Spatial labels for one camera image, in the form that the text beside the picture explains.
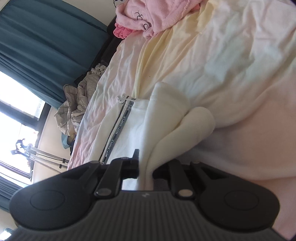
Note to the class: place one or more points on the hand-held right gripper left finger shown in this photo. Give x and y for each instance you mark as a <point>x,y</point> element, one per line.
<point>131,169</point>

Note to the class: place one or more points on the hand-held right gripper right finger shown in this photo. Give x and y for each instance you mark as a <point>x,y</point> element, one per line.
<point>179,178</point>

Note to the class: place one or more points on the white sweatpants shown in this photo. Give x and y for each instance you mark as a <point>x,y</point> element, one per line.
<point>166,115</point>

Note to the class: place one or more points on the teal pillow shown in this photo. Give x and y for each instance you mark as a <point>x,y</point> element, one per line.
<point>67,141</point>

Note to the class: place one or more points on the grey crumpled quilt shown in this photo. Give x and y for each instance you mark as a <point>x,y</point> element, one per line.
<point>74,109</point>

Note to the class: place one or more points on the garment steamer stand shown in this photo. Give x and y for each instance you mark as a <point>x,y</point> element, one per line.
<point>46,156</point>

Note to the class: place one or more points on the blue curtain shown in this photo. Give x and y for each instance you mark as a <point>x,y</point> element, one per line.
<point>46,41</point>
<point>11,194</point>

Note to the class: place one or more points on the hot pink cloth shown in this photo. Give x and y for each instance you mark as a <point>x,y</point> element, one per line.
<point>121,32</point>

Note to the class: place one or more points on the dark framed window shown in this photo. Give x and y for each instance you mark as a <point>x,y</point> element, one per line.
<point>13,92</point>

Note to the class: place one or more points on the pink plush robe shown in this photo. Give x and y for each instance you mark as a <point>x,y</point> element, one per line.
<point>161,14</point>

